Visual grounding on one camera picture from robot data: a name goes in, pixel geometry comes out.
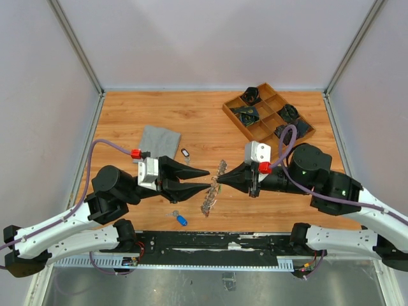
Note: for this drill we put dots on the black orange rolled tie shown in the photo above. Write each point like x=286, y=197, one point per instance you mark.
x=251, y=96

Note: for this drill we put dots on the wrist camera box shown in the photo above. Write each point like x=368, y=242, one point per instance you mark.
x=257, y=152
x=148, y=172

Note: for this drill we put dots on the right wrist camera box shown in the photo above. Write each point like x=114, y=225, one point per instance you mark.
x=257, y=152

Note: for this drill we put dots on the metal key ring disc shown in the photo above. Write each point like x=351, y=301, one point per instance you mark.
x=213, y=191

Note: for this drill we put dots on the dark green patterned tie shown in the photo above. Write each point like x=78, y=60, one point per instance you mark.
x=247, y=115

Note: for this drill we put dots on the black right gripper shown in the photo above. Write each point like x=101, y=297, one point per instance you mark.
x=241, y=177

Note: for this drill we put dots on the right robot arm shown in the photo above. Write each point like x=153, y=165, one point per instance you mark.
x=306, y=170

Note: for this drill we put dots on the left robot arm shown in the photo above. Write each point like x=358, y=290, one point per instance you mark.
x=97, y=223

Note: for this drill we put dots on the wooden compartment tray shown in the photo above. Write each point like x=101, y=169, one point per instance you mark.
x=262, y=131

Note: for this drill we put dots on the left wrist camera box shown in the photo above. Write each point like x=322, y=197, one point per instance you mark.
x=148, y=172

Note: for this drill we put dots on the black key tag with key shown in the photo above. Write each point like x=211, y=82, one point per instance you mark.
x=186, y=155

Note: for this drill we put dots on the grey folded cloth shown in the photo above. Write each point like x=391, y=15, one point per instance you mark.
x=159, y=141

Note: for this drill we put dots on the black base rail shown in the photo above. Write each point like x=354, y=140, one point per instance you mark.
x=218, y=251

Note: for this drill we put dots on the blue key tag with key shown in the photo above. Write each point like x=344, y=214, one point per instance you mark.
x=180, y=219

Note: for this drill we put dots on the dark green floral tie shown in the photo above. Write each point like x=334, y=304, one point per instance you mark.
x=288, y=113

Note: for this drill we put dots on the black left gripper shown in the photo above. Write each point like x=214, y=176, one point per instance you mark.
x=170, y=171

